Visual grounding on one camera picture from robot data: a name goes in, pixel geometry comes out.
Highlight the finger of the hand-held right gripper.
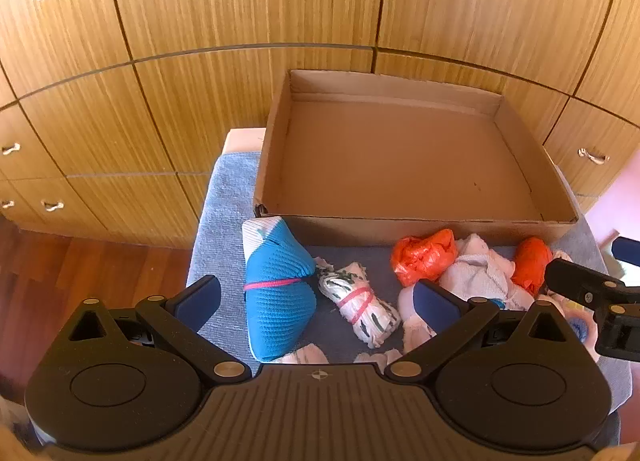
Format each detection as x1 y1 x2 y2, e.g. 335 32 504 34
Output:
544 258 628 309
612 237 640 262

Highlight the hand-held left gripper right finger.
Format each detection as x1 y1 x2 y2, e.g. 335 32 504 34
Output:
385 280 571 384

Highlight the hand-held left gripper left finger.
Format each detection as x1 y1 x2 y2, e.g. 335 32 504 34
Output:
67 275 252 384

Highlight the small orange sock bundle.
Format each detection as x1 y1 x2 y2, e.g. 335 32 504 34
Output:
511 237 553 298

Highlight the large orange sock bundle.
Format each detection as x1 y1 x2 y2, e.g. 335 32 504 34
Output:
391 230 458 287

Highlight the green-striped white sock bundle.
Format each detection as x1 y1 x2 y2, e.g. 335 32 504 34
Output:
315 261 402 348

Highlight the brown cardboard box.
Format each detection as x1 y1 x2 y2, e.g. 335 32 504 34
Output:
252 70 580 246

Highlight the pale pink sock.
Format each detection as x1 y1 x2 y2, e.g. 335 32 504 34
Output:
398 286 438 354

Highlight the white pink sock bundle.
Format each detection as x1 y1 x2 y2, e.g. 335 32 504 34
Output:
440 233 536 312

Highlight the blue sock bundle pink band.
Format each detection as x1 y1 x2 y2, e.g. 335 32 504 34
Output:
242 216 317 363

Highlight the small white sock piece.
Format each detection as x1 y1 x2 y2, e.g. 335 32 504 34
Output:
354 348 402 376
285 343 328 366

